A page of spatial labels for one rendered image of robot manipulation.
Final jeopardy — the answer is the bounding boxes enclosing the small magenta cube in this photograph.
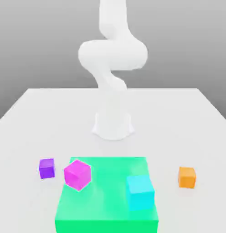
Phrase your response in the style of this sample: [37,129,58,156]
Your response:
[63,159,92,192]

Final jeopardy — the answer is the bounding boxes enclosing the small cyan cube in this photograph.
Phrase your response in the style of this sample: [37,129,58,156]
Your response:
[126,174,155,212]

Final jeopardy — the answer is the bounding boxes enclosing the small purple cube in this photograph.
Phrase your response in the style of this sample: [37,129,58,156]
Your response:
[38,158,56,180]

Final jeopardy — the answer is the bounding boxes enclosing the large green box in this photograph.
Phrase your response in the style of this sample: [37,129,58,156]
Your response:
[54,157,159,233]

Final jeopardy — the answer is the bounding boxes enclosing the small orange cube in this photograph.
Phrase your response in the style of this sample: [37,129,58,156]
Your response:
[178,166,197,189]

